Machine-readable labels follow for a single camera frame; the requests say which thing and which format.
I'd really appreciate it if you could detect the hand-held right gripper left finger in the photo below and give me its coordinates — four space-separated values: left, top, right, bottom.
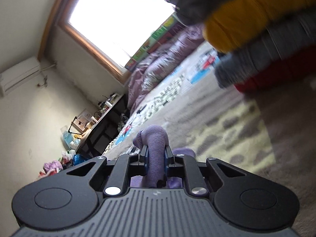
65 145 150 198

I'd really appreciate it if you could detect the row of small desk items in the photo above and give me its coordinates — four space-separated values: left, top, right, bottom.
84 92 124 129

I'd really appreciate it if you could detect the grey cloth bundle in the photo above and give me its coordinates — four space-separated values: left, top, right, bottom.
117 114 131 131

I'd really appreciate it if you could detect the white air conditioner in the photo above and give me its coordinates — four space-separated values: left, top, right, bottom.
0 56 41 97

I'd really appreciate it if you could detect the cartoon printed blanket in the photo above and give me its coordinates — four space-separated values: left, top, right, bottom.
102 39 316 237

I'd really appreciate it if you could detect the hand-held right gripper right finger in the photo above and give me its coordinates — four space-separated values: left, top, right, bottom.
163 145 246 198

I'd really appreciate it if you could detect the yellow folded sweater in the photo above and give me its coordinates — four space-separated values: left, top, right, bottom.
202 0 316 53

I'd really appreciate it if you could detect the blue plastic bag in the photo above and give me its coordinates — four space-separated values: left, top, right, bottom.
71 154 87 166

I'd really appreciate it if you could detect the white wall socket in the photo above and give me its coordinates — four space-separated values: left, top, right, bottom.
37 75 50 88

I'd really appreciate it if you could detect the purple floral quilt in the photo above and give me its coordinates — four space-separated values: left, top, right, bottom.
127 25 206 115

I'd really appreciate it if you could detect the red patterned cloth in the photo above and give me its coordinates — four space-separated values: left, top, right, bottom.
38 169 53 179

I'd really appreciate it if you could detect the white plastic bag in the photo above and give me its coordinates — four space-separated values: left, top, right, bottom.
60 149 76 162

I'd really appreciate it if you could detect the dark desk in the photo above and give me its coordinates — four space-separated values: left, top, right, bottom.
74 94 129 158

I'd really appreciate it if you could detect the purple padded cloth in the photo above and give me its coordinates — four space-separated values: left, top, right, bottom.
43 160 63 172

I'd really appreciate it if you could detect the grey folded garment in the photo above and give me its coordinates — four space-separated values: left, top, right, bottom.
170 0 262 26

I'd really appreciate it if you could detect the wooden framed window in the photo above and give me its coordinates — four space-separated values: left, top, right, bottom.
37 0 183 87

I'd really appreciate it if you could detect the colourful alphabet headboard mat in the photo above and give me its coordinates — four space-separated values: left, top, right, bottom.
125 15 183 71

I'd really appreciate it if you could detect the purple sweatshirt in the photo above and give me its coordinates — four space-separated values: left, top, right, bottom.
130 125 197 190

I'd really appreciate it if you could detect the blue tissue pack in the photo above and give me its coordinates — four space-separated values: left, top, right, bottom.
60 126 82 151

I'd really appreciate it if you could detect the red folded garment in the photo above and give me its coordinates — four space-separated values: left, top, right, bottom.
233 47 316 94

